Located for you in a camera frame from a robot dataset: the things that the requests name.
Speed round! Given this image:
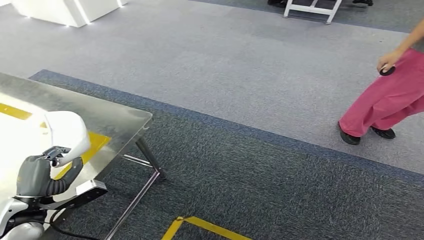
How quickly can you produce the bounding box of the small black handheld device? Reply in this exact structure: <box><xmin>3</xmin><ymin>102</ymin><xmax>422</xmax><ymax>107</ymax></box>
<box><xmin>379</xmin><ymin>65</ymin><xmax>396</xmax><ymax>77</ymax></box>

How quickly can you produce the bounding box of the steel workbench table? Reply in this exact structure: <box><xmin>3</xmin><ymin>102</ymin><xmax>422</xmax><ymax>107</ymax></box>
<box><xmin>0</xmin><ymin>72</ymin><xmax>168</xmax><ymax>240</ymax></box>

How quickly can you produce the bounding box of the person's hand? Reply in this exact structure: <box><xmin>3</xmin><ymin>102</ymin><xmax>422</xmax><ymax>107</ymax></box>
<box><xmin>376</xmin><ymin>49</ymin><xmax>403</xmax><ymax>74</ymax></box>

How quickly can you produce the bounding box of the white display counter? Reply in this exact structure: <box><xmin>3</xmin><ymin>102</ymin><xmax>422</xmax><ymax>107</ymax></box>
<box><xmin>11</xmin><ymin>0</ymin><xmax>129</xmax><ymax>28</ymax></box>

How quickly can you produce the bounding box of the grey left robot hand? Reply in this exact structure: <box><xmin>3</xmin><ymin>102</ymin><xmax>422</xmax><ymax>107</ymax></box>
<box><xmin>15</xmin><ymin>145</ymin><xmax>84</xmax><ymax>198</ymax></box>

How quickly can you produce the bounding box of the white metal frame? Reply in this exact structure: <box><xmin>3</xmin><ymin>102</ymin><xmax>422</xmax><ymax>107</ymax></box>
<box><xmin>283</xmin><ymin>0</ymin><xmax>344</xmax><ymax>26</ymax></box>

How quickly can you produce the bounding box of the person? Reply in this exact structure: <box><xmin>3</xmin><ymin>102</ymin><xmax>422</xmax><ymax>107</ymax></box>
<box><xmin>337</xmin><ymin>18</ymin><xmax>424</xmax><ymax>147</ymax></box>

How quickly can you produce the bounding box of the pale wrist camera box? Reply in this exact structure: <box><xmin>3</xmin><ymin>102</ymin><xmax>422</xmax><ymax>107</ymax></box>
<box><xmin>75</xmin><ymin>179</ymin><xmax>109</xmax><ymax>203</ymax></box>

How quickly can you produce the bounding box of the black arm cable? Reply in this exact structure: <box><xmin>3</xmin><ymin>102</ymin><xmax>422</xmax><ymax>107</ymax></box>
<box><xmin>48</xmin><ymin>207</ymin><xmax>100</xmax><ymax>240</ymax></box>

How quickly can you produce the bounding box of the white plastic car part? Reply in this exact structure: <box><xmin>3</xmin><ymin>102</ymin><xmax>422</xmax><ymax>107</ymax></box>
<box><xmin>43</xmin><ymin>110</ymin><xmax>92</xmax><ymax>168</ymax></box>

